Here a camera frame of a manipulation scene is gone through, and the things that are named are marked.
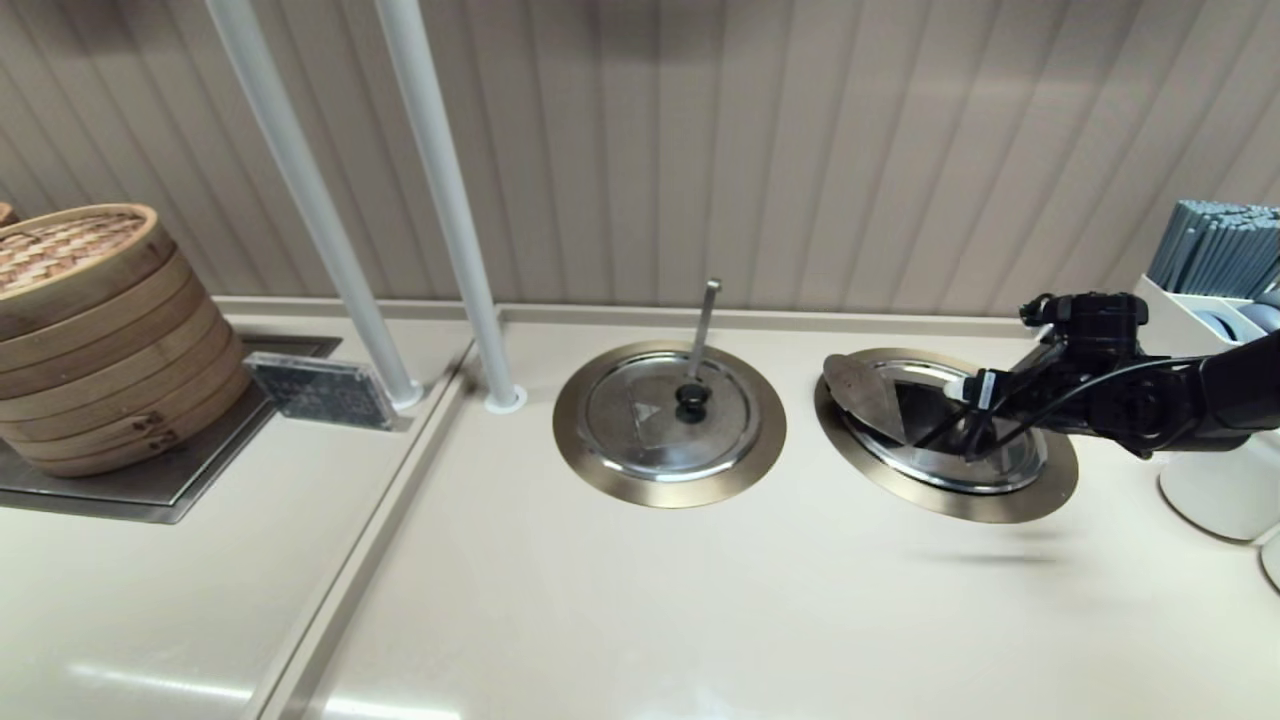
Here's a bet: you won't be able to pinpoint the steel pot lid black knob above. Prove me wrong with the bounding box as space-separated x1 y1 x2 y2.
578 350 763 484
823 352 1049 495

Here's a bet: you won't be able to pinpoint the white utensil holder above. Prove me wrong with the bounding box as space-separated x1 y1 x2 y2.
1132 274 1280 346

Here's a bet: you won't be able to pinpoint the grey chopsticks bundle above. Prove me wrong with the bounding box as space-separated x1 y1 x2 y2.
1147 200 1280 297

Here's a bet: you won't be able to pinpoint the white ceramic jar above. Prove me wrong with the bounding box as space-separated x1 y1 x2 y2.
1158 440 1280 544

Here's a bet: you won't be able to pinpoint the white metal pole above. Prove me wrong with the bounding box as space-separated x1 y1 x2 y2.
377 0 528 416
206 0 425 413

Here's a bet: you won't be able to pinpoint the clear acrylic sign holder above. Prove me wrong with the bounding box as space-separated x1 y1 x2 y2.
244 352 397 433

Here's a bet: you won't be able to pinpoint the stacked bamboo steamer baskets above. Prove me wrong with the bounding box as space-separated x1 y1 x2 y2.
0 204 253 479

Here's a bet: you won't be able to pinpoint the black cable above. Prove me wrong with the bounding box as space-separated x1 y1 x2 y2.
915 355 1201 463

